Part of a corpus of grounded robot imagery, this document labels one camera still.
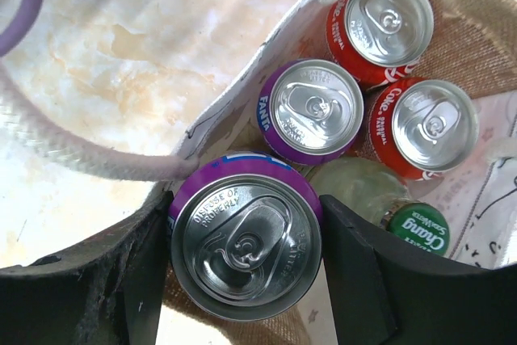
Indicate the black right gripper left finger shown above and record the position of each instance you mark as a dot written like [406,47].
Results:
[106,289]

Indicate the green-capped Chang soda bottle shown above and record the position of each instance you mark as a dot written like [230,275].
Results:
[381,197]

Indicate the purple Fanta soda can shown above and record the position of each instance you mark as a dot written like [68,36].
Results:
[245,237]

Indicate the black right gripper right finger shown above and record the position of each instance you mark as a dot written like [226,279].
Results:
[385,291]

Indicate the canvas bag with rope handles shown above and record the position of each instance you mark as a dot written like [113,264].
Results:
[99,88]

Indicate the red coke can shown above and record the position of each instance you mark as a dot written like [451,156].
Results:
[420,128]
[379,41]

